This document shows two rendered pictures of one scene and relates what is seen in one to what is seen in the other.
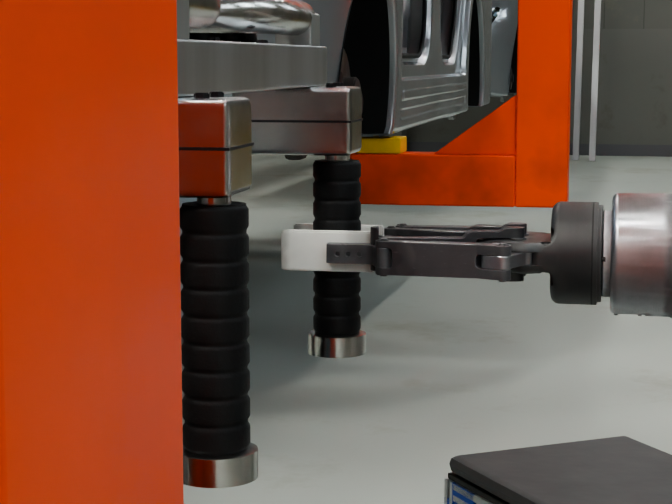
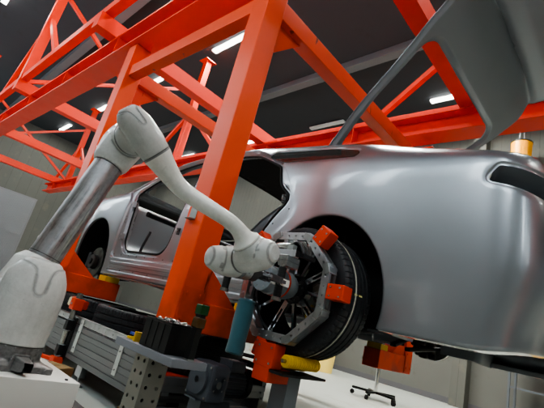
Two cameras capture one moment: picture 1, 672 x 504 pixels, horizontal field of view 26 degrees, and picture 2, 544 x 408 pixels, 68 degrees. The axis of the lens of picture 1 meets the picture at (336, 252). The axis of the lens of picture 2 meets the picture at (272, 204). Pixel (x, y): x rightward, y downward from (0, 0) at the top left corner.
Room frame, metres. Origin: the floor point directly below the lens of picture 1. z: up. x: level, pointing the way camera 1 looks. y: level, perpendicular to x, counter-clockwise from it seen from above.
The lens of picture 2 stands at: (1.99, -1.51, 0.64)
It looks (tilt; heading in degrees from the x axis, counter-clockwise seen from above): 17 degrees up; 125
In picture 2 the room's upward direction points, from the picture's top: 14 degrees clockwise
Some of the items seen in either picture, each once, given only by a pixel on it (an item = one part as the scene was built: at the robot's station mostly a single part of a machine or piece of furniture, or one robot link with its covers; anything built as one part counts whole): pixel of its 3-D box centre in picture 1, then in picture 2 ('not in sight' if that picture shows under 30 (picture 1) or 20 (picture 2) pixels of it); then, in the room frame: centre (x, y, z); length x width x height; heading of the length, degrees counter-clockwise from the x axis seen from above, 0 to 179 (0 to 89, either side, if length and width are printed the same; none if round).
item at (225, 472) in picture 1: (215, 333); (227, 275); (0.75, 0.06, 0.83); 0.04 x 0.04 x 0.16
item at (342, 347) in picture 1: (337, 251); (279, 282); (1.09, 0.00, 0.83); 0.04 x 0.04 x 0.16
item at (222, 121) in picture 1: (157, 142); not in sight; (0.76, 0.09, 0.93); 0.09 x 0.05 x 0.05; 79
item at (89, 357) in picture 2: not in sight; (112, 357); (-0.72, 0.80, 0.13); 2.47 x 0.85 x 0.27; 169
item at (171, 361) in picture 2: not in sight; (159, 352); (0.73, -0.22, 0.44); 0.43 x 0.17 x 0.03; 169
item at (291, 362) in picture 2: not in sight; (301, 363); (1.10, 0.34, 0.51); 0.29 x 0.06 x 0.06; 79
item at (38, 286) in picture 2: not in sight; (28, 298); (0.86, -0.89, 0.56); 0.18 x 0.16 x 0.22; 161
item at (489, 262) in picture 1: (515, 258); not in sight; (1.03, -0.13, 0.83); 0.05 x 0.05 x 0.02; 0
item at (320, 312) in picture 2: not in sight; (285, 285); (0.97, 0.26, 0.85); 0.54 x 0.07 x 0.54; 169
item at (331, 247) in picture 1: (359, 254); not in sight; (1.05, -0.02, 0.83); 0.05 x 0.03 x 0.01; 79
